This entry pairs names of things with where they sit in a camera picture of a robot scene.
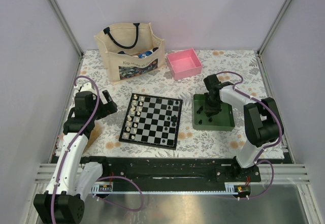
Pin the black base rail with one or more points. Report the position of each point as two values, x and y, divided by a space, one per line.
175 174

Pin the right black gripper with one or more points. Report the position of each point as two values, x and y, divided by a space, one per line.
213 110

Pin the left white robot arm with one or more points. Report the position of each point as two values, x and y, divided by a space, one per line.
64 198

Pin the blue white carton in bag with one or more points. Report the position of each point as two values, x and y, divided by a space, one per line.
147 53

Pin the cream canvas tote bag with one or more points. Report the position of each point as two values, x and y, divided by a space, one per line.
119 44

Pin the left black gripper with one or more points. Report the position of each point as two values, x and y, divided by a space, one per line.
108 108

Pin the green plastic tray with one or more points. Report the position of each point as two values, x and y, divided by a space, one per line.
223 121

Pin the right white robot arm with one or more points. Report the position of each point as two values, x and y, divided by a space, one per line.
262 122

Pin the black and white chessboard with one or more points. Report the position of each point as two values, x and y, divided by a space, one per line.
151 122

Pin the pink plastic box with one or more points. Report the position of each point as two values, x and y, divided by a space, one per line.
183 64

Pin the floral table mat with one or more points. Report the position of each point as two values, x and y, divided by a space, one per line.
228 64

